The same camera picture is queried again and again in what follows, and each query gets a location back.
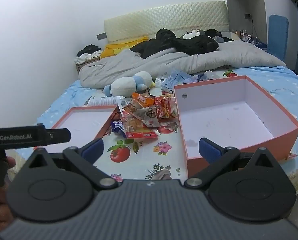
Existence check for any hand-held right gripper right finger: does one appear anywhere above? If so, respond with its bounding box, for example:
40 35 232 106
184 138 277 188

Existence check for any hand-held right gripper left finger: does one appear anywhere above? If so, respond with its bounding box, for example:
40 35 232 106
24 138 119 190

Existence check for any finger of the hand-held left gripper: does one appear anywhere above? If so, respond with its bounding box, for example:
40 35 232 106
45 128 72 145

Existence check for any pink bin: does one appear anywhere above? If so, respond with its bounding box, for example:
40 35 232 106
50 105 119 143

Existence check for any pink cardboard box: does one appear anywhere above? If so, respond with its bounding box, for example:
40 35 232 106
174 75 298 178

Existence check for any pile of snack packets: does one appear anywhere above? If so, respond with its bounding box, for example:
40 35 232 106
110 91 179 139

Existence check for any red yellow-striped snack bag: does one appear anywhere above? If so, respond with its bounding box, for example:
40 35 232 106
154 94 177 119

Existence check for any white and blue plush toy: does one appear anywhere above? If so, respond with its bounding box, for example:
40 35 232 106
103 71 156 97

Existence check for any white plastic bag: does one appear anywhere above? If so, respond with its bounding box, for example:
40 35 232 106
203 71 220 80

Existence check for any crumpled blue plastic bag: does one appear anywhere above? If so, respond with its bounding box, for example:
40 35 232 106
161 70 198 88

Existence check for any clear zip bag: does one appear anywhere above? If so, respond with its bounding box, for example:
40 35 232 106
153 75 169 88

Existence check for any black and white clothes pile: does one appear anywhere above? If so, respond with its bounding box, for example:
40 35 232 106
76 44 104 64

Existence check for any grey duvet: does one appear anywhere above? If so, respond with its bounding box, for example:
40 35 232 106
78 40 287 89

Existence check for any dark clothes pile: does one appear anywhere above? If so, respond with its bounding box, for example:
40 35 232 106
204 29 236 43

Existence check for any white rounded object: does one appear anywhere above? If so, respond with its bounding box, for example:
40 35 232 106
183 29 201 40

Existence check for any row of small bottles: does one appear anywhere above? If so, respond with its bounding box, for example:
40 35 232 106
235 29 254 42

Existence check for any blue padded board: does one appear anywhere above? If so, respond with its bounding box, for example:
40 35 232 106
268 14 289 65

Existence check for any cream quilted headboard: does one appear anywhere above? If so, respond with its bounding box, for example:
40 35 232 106
104 1 227 44

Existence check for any black cable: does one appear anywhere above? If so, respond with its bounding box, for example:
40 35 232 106
250 17 262 43

